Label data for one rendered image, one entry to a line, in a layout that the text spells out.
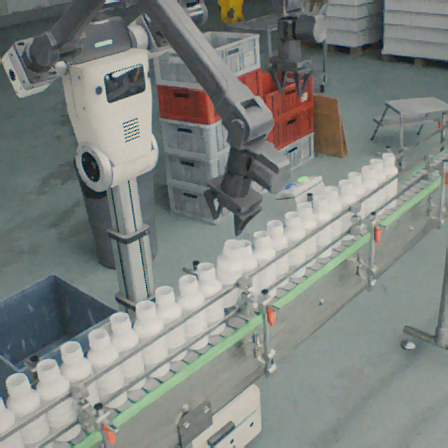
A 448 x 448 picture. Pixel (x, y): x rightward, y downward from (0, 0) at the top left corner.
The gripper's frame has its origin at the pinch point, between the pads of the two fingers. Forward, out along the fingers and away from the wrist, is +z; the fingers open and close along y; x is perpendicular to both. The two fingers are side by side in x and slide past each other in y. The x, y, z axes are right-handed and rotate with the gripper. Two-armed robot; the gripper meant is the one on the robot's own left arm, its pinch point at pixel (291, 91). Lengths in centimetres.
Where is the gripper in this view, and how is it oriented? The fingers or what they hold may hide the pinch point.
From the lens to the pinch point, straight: 170.4
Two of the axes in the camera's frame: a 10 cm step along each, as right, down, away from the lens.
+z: 0.6, 8.9, 4.6
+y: -7.4, -2.7, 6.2
